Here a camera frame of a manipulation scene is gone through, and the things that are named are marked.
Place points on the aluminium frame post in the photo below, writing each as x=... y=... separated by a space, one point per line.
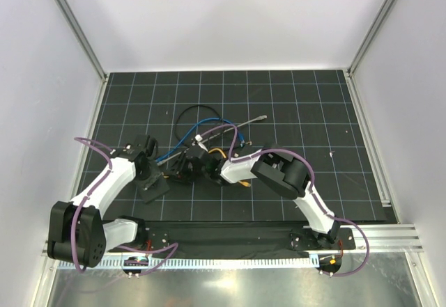
x=376 y=25
x=79 y=34

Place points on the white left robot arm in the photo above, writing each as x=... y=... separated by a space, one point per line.
x=77 y=233

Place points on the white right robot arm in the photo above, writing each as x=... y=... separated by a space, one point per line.
x=284 y=172

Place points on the aluminium front rail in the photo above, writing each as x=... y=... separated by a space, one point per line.
x=376 y=238

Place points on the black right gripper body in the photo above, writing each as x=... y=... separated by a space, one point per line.
x=190 y=172

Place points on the white slotted cable duct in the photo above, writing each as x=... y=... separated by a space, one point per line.
x=120 y=261

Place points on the left aluminium frame post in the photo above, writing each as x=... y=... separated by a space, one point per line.
x=79 y=34

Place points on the black network switch box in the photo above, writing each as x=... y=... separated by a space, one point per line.
x=151 y=192

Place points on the right aluminium frame post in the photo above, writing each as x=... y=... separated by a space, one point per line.
x=376 y=25

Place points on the black grid mat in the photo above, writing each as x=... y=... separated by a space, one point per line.
x=310 y=112

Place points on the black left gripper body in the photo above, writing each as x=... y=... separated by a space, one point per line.
x=147 y=176

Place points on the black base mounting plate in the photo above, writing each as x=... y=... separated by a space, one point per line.
x=245 y=237

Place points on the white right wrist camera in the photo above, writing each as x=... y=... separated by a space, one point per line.
x=198 y=140

